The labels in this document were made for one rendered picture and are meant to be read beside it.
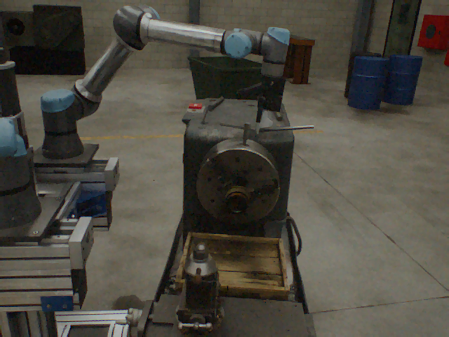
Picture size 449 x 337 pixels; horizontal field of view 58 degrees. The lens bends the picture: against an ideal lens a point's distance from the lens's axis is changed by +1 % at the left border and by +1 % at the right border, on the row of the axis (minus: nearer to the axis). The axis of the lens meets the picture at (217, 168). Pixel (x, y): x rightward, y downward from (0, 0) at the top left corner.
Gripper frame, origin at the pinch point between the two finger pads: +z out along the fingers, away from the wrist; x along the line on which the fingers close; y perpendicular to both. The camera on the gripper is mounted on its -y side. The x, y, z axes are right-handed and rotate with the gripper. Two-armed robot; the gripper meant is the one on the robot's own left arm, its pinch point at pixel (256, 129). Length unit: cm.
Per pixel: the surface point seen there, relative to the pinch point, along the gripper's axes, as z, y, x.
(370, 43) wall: 24, 256, 1138
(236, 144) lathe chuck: 6.8, -6.2, 0.0
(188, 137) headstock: 10.8, -26.6, 9.5
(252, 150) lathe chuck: 6.9, 0.2, -3.6
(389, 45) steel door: 19, 286, 1051
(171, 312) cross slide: 35, -12, -61
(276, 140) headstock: 6.9, 8.5, 12.9
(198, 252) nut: 14, -7, -63
